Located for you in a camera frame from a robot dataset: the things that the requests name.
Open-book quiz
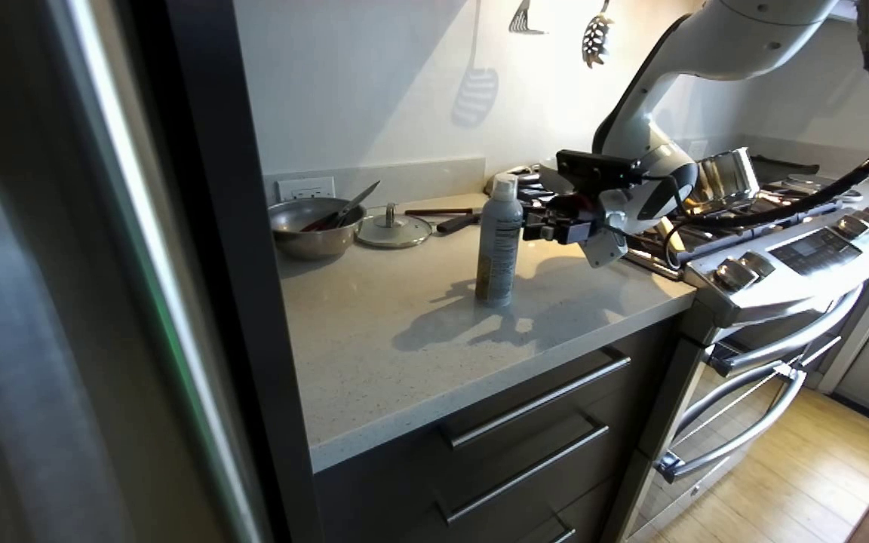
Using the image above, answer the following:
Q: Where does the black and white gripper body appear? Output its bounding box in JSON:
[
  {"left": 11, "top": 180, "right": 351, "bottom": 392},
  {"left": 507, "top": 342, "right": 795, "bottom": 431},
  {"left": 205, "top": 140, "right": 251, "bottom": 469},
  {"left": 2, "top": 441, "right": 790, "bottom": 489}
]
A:
[{"left": 549, "top": 175, "right": 680, "bottom": 265}]

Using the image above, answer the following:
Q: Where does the silver spray bottle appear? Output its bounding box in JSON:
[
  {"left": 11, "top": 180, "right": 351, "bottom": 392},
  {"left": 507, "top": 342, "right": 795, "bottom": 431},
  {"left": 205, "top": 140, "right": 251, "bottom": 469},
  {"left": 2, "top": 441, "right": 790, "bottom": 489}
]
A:
[{"left": 477, "top": 178, "right": 522, "bottom": 308}]

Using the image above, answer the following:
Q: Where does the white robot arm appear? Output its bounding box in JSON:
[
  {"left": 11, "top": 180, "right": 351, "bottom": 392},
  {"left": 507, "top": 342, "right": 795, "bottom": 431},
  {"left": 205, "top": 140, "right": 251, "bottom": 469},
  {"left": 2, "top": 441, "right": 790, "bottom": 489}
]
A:
[{"left": 526, "top": 0, "right": 869, "bottom": 265}]

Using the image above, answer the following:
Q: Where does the hanging white slotted spatula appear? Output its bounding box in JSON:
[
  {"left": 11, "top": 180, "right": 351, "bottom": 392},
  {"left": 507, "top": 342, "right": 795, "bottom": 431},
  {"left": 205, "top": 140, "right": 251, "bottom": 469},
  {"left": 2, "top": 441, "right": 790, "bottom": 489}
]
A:
[{"left": 454, "top": 0, "right": 498, "bottom": 128}]

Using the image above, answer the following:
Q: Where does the shiny steel pot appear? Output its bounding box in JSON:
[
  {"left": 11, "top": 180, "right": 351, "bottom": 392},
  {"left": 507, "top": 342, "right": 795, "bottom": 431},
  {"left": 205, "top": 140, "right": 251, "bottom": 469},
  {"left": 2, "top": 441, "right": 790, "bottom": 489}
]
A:
[{"left": 693, "top": 148, "right": 760, "bottom": 205}]

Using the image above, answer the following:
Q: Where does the steel pot lid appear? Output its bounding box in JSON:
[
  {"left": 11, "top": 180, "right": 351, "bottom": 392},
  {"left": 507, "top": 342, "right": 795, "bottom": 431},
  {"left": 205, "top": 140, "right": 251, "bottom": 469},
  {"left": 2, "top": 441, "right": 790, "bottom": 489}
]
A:
[{"left": 357, "top": 201, "right": 431, "bottom": 250}]

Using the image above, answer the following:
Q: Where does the left stove knob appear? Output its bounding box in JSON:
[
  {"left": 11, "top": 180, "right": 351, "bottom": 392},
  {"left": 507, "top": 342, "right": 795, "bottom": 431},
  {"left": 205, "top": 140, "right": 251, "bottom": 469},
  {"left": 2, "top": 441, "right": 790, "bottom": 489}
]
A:
[{"left": 712, "top": 261, "right": 758, "bottom": 292}]

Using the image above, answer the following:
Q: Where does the stove knob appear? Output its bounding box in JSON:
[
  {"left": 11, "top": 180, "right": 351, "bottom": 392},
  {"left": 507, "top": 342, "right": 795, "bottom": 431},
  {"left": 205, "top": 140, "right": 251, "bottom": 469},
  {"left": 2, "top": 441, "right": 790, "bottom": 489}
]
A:
[
  {"left": 712, "top": 261, "right": 758, "bottom": 292},
  {"left": 742, "top": 252, "right": 774, "bottom": 281}
]

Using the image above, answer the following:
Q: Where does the stainless steel gas stove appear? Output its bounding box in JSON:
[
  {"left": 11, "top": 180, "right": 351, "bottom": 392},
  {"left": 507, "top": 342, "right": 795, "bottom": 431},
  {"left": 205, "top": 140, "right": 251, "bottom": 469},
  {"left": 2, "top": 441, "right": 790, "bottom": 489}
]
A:
[{"left": 611, "top": 152, "right": 869, "bottom": 543}]

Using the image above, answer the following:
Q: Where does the right stove knob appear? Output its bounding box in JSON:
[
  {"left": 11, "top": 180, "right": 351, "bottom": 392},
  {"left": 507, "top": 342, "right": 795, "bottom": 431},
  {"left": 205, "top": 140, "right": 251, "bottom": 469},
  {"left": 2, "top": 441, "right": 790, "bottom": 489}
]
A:
[{"left": 742, "top": 252, "right": 774, "bottom": 281}]

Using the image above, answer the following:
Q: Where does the steel mixing bowl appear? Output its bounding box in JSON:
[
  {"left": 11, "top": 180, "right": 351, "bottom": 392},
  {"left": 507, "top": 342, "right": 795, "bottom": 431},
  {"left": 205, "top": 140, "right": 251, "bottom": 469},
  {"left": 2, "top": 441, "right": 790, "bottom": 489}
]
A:
[{"left": 269, "top": 197, "right": 364, "bottom": 261}]

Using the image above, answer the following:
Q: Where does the dark grey drawer cabinet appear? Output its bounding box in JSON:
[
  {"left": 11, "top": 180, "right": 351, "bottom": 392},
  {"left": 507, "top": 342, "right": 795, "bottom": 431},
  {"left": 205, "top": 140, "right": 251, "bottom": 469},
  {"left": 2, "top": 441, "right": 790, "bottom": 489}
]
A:
[{"left": 316, "top": 323, "right": 676, "bottom": 543}]

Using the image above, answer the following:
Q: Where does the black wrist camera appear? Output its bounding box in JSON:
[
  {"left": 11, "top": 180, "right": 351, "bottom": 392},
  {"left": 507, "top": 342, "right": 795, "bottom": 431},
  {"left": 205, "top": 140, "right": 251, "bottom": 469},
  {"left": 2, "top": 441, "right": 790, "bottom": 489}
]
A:
[{"left": 554, "top": 152, "right": 642, "bottom": 191}]

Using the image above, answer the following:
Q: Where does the black handled knife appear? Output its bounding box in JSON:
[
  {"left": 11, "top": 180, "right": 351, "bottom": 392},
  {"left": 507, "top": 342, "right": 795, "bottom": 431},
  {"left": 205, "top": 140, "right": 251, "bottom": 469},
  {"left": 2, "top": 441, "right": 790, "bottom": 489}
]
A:
[{"left": 406, "top": 207, "right": 481, "bottom": 235}]

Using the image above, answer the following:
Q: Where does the top drawer handle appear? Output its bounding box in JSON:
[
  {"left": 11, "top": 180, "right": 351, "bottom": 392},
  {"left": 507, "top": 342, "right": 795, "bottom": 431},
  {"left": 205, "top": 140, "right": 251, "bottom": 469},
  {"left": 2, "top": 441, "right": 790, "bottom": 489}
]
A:
[{"left": 447, "top": 349, "right": 630, "bottom": 450}]

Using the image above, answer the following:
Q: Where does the upper oven door handle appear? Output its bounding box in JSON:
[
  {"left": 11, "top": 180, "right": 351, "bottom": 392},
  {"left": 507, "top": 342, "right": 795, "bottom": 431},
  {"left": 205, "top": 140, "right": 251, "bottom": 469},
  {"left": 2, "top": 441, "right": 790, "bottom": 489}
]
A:
[{"left": 706, "top": 291, "right": 859, "bottom": 373}]

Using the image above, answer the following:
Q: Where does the oven door handle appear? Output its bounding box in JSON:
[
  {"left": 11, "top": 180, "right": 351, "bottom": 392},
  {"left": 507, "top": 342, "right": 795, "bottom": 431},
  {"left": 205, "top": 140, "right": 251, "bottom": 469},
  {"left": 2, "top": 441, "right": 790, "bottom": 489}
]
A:
[
  {"left": 654, "top": 338, "right": 840, "bottom": 482},
  {"left": 706, "top": 291, "right": 859, "bottom": 373}
]

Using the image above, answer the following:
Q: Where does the middle drawer handle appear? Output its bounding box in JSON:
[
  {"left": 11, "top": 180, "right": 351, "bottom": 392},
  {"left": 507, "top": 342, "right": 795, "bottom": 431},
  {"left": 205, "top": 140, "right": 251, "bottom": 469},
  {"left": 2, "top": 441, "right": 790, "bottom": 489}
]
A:
[{"left": 439, "top": 424, "right": 610, "bottom": 526}]

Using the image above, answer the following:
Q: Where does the white wall outlet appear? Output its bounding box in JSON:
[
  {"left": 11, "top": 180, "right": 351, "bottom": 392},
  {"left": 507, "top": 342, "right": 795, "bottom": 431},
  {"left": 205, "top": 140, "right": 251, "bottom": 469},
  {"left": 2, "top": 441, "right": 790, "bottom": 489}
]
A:
[{"left": 272, "top": 175, "right": 336, "bottom": 201}]

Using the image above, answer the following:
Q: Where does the lower oven door handle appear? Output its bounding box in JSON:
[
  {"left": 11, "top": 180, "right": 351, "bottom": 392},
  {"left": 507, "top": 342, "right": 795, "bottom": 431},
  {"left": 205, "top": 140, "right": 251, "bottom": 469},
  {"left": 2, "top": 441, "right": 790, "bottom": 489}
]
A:
[{"left": 654, "top": 338, "right": 840, "bottom": 482}]

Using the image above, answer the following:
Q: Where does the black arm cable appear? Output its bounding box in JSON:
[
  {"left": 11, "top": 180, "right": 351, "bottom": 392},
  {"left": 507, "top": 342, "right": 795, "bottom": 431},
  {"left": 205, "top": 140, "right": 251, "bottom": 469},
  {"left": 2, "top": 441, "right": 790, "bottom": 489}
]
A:
[{"left": 660, "top": 0, "right": 869, "bottom": 265}]

